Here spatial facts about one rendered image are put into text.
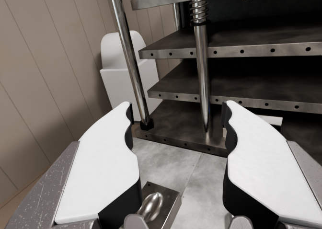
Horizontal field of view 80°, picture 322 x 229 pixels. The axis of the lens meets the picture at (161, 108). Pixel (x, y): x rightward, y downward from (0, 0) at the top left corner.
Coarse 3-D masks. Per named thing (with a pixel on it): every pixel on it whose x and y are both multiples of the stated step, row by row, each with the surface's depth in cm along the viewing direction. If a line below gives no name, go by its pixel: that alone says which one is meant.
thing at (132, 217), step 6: (126, 216) 6; (132, 216) 6; (138, 216) 6; (234, 216) 6; (240, 216) 6; (126, 222) 6; (132, 222) 6; (138, 222) 6; (144, 222) 6; (234, 222) 5; (240, 222) 5; (246, 222) 5; (126, 228) 5; (132, 228) 5; (138, 228) 5; (144, 228) 5; (228, 228) 5; (234, 228) 5; (240, 228) 5; (246, 228) 5; (252, 228) 5
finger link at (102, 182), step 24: (120, 120) 10; (96, 144) 9; (120, 144) 9; (72, 168) 8; (96, 168) 7; (120, 168) 7; (72, 192) 7; (96, 192) 7; (120, 192) 6; (72, 216) 6; (96, 216) 6; (120, 216) 7
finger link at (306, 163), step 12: (288, 144) 8; (300, 156) 8; (300, 168) 7; (312, 168) 7; (312, 180) 7; (312, 192) 6; (276, 228) 6; (288, 228) 5; (300, 228) 5; (312, 228) 5
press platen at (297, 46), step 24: (216, 24) 141; (240, 24) 125; (264, 24) 112; (288, 24) 101; (312, 24) 93; (144, 48) 111; (168, 48) 101; (192, 48) 93; (216, 48) 88; (240, 48) 83; (264, 48) 79; (288, 48) 75; (312, 48) 71
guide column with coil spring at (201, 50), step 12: (192, 0) 79; (204, 0) 78; (204, 12) 80; (204, 36) 84; (204, 48) 86; (204, 60) 89; (204, 72) 92; (204, 84) 95; (204, 96) 98; (204, 108) 102; (204, 120) 106; (204, 132) 110
